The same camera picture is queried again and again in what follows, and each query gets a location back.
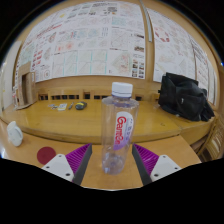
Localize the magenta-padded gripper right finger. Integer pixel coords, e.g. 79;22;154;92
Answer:
131;143;183;186

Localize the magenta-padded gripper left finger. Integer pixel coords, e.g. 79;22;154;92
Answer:
41;143;93;186

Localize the clear plastic water bottle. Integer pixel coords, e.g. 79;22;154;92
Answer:
101;81;140;176

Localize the flat round red coaster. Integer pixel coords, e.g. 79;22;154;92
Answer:
36;146;57;166

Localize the wooden chair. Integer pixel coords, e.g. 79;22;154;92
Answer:
196;114;224;163

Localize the white ceramic mug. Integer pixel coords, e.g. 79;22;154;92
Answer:
6;120;24;148

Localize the pale yellow card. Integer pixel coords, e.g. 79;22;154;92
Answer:
57;102;68;112

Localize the black and yellow tape measure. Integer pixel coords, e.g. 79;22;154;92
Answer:
74;101;88;111

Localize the black bag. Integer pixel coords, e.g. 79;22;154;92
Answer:
157;72;216;123

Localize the brown cardboard model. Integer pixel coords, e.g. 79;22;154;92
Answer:
15;61;38;110

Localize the large white wall poster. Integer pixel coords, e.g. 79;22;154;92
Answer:
19;1;147;83
146;7;218;105

